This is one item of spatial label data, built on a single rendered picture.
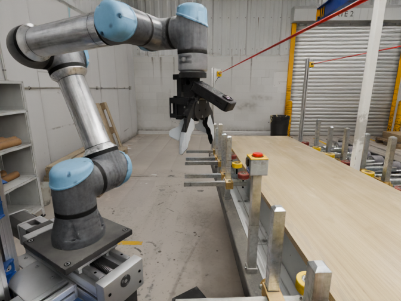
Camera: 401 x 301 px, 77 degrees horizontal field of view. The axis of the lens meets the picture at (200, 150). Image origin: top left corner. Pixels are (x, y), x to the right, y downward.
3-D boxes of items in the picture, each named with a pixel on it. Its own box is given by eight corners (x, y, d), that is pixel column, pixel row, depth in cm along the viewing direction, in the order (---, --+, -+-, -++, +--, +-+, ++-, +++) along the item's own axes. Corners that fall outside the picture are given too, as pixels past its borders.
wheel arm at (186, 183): (183, 187, 173) (183, 182, 172) (184, 186, 177) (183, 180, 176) (246, 187, 175) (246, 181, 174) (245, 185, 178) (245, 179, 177)
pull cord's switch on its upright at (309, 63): (300, 153, 307) (309, 57, 280) (295, 150, 321) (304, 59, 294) (307, 153, 307) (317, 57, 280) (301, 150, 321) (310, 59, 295)
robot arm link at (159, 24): (121, 14, 61) (159, 8, 56) (149, 24, 71) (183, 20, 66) (123, 48, 63) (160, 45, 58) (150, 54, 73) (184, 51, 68)
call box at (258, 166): (249, 177, 97) (250, 158, 95) (246, 171, 104) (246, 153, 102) (267, 177, 97) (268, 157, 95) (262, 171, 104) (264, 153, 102)
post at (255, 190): (247, 273, 109) (252, 174, 98) (244, 266, 114) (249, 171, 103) (257, 273, 109) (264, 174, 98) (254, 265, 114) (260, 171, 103)
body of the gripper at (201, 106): (185, 117, 73) (185, 74, 70) (211, 119, 68) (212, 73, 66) (169, 120, 67) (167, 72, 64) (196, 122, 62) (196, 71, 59)
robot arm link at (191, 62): (213, 55, 64) (195, 51, 58) (212, 74, 65) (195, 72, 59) (188, 57, 68) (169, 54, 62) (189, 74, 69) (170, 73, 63)
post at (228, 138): (225, 201, 181) (227, 136, 170) (224, 199, 185) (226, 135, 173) (230, 201, 182) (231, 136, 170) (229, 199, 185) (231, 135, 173)
